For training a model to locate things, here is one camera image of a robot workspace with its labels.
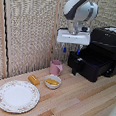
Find yellow rectangular block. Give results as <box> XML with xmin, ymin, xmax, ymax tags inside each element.
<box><xmin>27</xmin><ymin>74</ymin><xmax>41</xmax><ymax>87</ymax></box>

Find small white bowl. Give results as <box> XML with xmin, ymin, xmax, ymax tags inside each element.
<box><xmin>43</xmin><ymin>73</ymin><xmax>63</xmax><ymax>91</ymax></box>

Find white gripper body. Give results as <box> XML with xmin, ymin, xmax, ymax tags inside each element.
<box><xmin>55</xmin><ymin>28</ymin><xmax>92</xmax><ymax>48</ymax></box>

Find large yellow oval block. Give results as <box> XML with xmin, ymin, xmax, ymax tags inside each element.
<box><xmin>46</xmin><ymin>78</ymin><xmax>59</xmax><ymax>86</ymax></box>

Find black air fryer drawer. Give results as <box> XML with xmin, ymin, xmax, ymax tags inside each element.
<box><xmin>65</xmin><ymin>44</ymin><xmax>116</xmax><ymax>85</ymax></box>

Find black air fryer body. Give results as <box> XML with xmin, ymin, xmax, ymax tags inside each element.
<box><xmin>87</xmin><ymin>25</ymin><xmax>116</xmax><ymax>79</ymax></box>

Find woven folding screen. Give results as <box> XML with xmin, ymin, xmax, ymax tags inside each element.
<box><xmin>0</xmin><ymin>0</ymin><xmax>116</xmax><ymax>93</ymax></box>

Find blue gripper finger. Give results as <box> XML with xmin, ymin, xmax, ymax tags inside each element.
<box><xmin>60</xmin><ymin>42</ymin><xmax>67</xmax><ymax>55</ymax></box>
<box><xmin>75</xmin><ymin>44</ymin><xmax>84</xmax><ymax>57</ymax></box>

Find floral rimmed white plate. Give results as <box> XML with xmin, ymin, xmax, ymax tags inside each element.
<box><xmin>0</xmin><ymin>78</ymin><xmax>42</xmax><ymax>115</ymax></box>

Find pink mug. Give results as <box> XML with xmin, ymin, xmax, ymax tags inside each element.
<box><xmin>48</xmin><ymin>58</ymin><xmax>65</xmax><ymax>77</ymax></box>

